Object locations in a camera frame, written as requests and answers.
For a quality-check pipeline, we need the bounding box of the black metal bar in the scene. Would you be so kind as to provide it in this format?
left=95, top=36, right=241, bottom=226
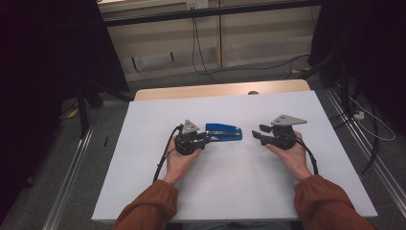
left=103, top=0, right=322, bottom=28

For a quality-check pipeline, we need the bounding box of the aluminium floor rail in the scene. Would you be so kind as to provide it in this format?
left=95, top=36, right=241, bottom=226
left=41, top=99, right=128, bottom=230
left=325, top=89, right=406, bottom=219

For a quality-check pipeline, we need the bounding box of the person's left hand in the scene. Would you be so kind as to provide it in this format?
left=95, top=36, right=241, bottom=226
left=163, top=137, right=204, bottom=186

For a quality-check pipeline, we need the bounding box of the blue stapler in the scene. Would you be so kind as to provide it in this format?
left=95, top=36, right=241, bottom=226
left=204, top=122, right=243, bottom=142

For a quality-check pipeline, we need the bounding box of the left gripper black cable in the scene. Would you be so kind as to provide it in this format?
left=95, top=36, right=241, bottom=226
left=152, top=124, right=185, bottom=184

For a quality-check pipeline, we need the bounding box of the white table sheet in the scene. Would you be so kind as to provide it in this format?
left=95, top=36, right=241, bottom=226
left=91, top=90, right=378, bottom=222

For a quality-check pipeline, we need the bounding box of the wooden table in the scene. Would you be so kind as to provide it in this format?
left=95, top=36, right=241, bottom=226
left=133, top=79, right=311, bottom=102

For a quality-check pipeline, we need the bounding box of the hanging black cable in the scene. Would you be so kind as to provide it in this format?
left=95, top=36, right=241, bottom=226
left=193, top=15, right=311, bottom=77
left=191, top=15, right=224, bottom=84

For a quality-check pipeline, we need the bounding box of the black curtain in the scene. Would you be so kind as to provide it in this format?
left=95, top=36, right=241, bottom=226
left=307, top=0, right=406, bottom=135
left=0, top=0, right=130, bottom=221

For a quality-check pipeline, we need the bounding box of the black metal stand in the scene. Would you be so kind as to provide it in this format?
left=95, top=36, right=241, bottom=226
left=300, top=47, right=353, bottom=128
left=76, top=80, right=132, bottom=140

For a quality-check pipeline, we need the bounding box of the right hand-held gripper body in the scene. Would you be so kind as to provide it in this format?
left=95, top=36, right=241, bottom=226
left=262, top=114, right=308, bottom=151

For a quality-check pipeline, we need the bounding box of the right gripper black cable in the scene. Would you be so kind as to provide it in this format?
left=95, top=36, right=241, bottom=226
left=293, top=132, right=320, bottom=176

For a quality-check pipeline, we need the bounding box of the beige wooden cabinet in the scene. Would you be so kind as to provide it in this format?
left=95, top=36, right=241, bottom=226
left=106, top=5, right=320, bottom=81

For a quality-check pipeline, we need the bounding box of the white cable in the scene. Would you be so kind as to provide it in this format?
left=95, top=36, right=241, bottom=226
left=349, top=95, right=396, bottom=142

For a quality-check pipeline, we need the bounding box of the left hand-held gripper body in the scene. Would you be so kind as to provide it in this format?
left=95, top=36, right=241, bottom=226
left=173, top=119, right=209, bottom=156

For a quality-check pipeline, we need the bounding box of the white wall socket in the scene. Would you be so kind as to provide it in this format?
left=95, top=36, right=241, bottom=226
left=186, top=0, right=209, bottom=10

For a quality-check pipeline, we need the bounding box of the black floor cable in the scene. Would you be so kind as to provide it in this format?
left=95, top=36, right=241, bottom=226
left=329, top=95, right=381, bottom=175

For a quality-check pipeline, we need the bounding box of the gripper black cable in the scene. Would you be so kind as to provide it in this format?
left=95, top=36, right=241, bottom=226
left=293, top=132, right=320, bottom=176
left=152, top=124, right=185, bottom=184

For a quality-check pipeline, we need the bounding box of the person's right hand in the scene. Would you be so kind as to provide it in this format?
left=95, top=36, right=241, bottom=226
left=265, top=129, right=314, bottom=182

